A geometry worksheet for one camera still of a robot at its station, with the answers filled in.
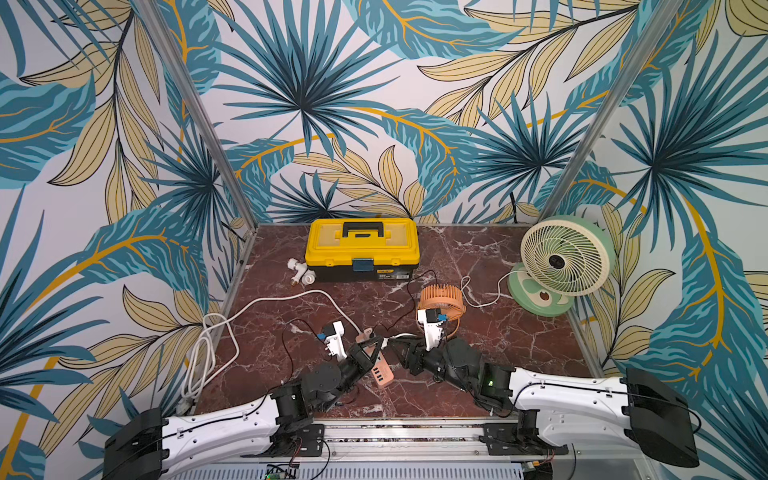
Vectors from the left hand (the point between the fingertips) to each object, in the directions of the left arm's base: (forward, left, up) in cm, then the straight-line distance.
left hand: (385, 345), depth 72 cm
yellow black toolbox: (+30, +7, 0) cm, 31 cm away
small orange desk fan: (+15, -18, -3) cm, 23 cm away
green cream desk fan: (+23, -48, +7) cm, 53 cm away
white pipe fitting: (+31, +28, -15) cm, 44 cm away
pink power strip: (-1, +1, -13) cm, 14 cm away
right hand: (0, -1, +1) cm, 2 cm away
